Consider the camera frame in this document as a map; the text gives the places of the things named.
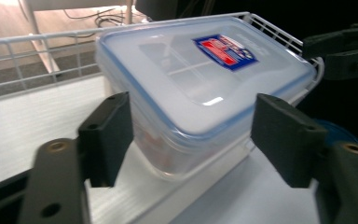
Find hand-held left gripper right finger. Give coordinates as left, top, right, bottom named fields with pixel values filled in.
left=250, top=92, right=358, bottom=224

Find white wire shelf rack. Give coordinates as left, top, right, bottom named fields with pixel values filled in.
left=0, top=11, right=324, bottom=224

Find black cables under desk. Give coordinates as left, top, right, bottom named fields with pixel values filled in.
left=62, top=6, right=152, bottom=30

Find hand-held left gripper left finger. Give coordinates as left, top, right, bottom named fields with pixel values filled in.
left=18, top=91, right=134, bottom=224

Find white desk frame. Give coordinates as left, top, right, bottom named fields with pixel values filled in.
left=18, top=0, right=134, bottom=75

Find clear rectangular food container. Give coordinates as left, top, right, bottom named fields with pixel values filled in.
left=94, top=16, right=319, bottom=182

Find black monitor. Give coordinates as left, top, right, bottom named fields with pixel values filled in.
left=134, top=0, right=183, bottom=22

